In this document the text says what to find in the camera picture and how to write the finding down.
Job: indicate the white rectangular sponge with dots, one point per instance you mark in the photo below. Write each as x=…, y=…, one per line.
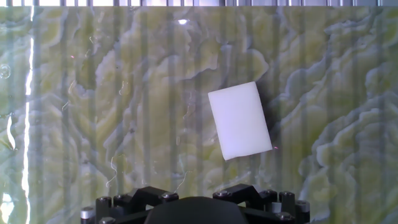
x=240, y=121

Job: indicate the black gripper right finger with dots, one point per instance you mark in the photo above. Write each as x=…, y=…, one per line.
x=242, y=191

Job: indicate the green marble pattern mat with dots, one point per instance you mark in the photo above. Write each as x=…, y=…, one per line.
x=124, y=109

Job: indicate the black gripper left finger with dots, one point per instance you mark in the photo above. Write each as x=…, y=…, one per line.
x=140, y=196

